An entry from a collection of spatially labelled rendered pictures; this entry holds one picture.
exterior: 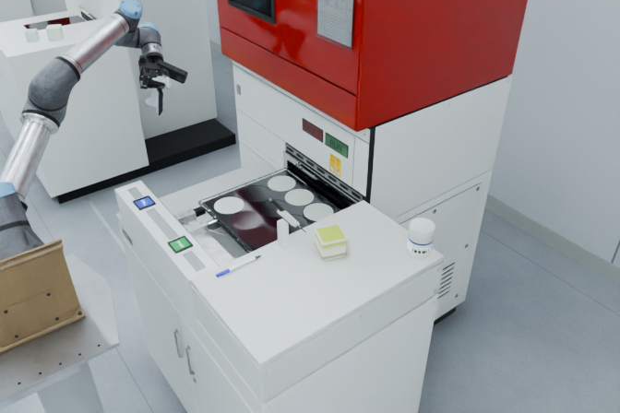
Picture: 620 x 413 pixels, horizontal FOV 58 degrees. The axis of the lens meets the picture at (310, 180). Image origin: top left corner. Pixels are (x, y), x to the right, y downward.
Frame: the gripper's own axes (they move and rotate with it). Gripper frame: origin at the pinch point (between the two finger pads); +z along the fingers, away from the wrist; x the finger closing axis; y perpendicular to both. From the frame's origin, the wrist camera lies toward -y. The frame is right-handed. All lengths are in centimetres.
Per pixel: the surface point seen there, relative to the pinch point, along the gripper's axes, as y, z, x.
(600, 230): -216, 52, -11
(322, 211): -44, 49, 9
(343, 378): -33, 103, 13
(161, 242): 9, 54, 2
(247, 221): -21, 47, 1
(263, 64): -29.6, -3.4, 21.1
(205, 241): -7, 52, -4
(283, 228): -20, 62, 25
